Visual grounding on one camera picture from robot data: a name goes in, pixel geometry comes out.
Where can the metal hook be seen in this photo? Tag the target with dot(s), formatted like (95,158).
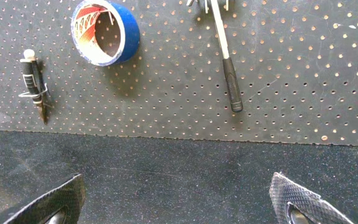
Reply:
(30,93)
(110,17)
(206,4)

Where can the black pegboard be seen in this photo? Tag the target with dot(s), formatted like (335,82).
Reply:
(291,77)

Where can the roll of blue tape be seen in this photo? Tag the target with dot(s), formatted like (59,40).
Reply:
(129,34)

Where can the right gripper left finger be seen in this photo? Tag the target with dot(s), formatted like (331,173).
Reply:
(61,202)

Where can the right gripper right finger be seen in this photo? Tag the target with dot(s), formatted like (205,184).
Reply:
(300,199)

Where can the black and white pliers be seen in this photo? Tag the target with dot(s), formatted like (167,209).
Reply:
(31,77)

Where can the hammer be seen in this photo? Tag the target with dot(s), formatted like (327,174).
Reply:
(232,84)

